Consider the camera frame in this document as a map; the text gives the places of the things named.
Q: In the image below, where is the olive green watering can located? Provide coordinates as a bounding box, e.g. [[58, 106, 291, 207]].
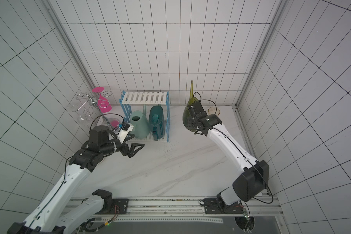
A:
[[182, 81, 198, 130]]

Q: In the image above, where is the mint green watering can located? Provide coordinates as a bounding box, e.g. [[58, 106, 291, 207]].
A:
[[130, 105, 151, 139]]

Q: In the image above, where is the teal translucent watering can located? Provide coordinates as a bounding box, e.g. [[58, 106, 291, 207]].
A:
[[149, 105, 165, 141]]

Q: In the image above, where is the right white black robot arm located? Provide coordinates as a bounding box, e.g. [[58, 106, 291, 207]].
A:
[[184, 100, 273, 210]]

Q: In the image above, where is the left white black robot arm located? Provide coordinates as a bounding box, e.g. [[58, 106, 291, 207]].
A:
[[7, 122, 144, 234]]

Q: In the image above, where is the blue white slatted shelf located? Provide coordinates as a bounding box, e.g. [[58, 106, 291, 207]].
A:
[[119, 91, 170, 142]]

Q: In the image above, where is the yellow translucent plastic cup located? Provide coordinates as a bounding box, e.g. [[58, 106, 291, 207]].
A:
[[208, 106, 220, 116]]

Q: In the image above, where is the pink plastic goblet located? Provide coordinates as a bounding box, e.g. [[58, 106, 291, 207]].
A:
[[92, 87, 112, 114]]

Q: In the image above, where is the clear glass on stand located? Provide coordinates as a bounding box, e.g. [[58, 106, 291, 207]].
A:
[[66, 102, 90, 126]]

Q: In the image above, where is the chrome cup holder stand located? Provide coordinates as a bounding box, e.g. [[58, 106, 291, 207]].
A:
[[76, 91, 120, 130]]

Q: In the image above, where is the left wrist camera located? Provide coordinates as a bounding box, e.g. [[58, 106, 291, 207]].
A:
[[117, 121, 134, 143]]

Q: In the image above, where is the aluminium mounting rail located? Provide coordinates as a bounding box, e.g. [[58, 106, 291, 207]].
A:
[[90, 197, 284, 224]]

